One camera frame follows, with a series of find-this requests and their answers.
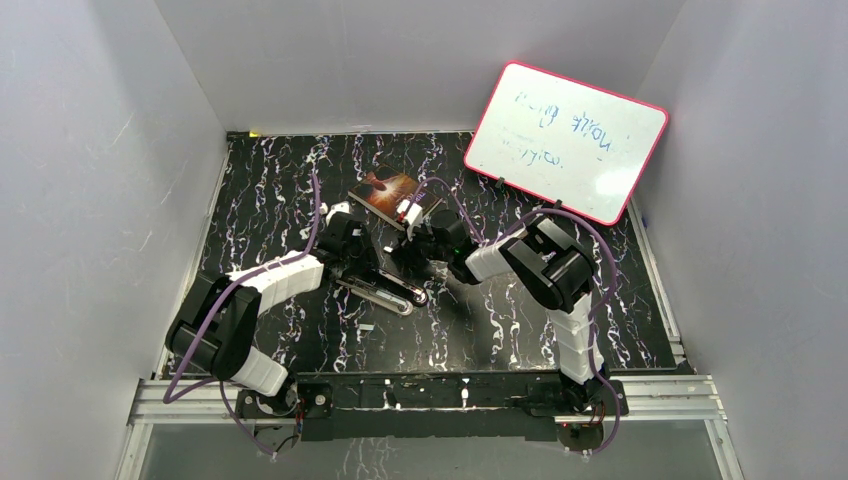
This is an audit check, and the beige stapler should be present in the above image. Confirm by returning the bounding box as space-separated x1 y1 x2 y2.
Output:
336 277 414 316

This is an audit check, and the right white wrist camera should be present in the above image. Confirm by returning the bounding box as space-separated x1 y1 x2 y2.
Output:
396 199 423 240

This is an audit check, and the purple cable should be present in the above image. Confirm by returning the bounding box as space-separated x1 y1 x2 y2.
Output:
397 176 621 458
162 173 326 458

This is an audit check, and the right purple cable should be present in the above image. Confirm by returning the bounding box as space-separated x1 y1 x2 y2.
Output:
397 176 621 458

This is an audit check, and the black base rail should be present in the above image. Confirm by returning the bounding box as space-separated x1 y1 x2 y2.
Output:
236 371 630 448

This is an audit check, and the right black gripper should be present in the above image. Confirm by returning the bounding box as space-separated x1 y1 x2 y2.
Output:
392 220 453 269

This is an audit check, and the black stapler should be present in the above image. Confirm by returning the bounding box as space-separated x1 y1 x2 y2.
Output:
374 268 429 307

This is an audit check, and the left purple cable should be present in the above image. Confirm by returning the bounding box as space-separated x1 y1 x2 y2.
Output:
162 173 326 458

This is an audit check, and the pink framed whiteboard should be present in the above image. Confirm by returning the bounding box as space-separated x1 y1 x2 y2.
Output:
464 62 669 226

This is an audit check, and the dark paperback book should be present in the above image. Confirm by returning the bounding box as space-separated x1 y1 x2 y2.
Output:
348 165 443 230

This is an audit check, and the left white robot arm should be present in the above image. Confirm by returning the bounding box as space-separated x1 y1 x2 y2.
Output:
165 212 378 416

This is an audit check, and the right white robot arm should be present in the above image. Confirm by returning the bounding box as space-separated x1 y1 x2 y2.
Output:
392 210 608 414

